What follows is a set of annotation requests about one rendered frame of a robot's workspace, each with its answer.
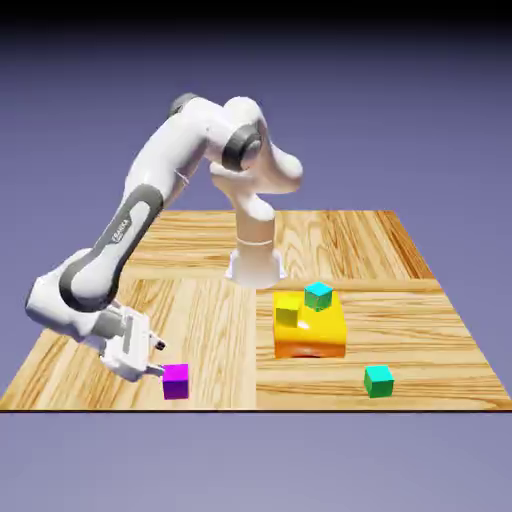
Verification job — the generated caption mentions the small yellow cube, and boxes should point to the small yellow cube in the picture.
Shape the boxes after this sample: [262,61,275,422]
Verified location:
[275,306,300,330]

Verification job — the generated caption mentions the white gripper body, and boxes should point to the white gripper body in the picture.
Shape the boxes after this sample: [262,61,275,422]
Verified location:
[98,306,153,383]

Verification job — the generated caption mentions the large yellow box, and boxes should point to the large yellow box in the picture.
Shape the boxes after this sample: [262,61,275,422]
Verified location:
[272,290,348,360]

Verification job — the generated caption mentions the small purple cube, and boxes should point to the small purple cube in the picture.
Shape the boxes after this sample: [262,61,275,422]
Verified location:
[162,362,190,401]

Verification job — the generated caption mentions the small cyan cube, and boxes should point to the small cyan cube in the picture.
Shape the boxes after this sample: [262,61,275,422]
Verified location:
[303,281,334,313]

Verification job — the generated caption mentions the small green cube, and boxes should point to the small green cube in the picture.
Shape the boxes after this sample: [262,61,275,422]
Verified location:
[363,364,396,400]

